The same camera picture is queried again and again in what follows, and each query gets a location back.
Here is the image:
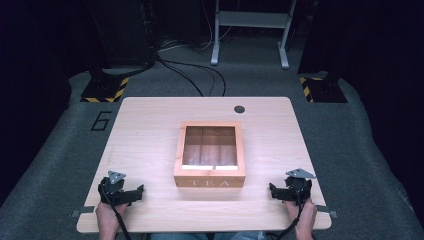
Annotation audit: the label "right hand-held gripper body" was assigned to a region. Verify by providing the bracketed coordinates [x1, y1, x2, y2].
[283, 167, 317, 205]

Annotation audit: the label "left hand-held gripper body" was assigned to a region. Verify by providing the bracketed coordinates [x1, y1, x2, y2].
[97, 170, 134, 207]

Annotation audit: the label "wooden tea box glass lid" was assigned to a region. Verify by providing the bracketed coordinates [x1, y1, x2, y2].
[173, 121, 247, 189]

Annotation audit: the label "person's left hand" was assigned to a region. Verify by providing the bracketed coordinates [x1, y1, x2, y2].
[95, 201, 130, 240]

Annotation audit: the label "person's right hand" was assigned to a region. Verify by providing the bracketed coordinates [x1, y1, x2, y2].
[284, 197, 318, 240]

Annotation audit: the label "black striped stand base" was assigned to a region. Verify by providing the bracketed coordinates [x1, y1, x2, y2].
[298, 75, 348, 104]
[80, 75, 130, 104]

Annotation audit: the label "black cabinet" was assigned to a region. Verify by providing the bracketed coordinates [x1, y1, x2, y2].
[84, 0, 158, 69]

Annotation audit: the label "white metal stand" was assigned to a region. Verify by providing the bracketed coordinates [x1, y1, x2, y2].
[210, 0, 298, 70]

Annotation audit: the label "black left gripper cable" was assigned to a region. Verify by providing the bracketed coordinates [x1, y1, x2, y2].
[99, 183, 133, 240]

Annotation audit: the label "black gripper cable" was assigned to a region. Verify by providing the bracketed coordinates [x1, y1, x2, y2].
[99, 183, 133, 240]
[266, 191, 307, 240]

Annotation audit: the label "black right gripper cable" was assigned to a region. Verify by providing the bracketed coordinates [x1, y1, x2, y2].
[266, 191, 307, 240]

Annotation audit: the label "grey table bracket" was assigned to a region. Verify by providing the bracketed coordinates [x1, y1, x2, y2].
[70, 205, 96, 219]
[314, 204, 339, 220]

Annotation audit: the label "black floor cables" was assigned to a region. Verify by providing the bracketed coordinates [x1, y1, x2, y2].
[155, 54, 228, 98]

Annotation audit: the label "white cables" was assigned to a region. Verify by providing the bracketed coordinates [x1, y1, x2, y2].
[158, 0, 242, 53]

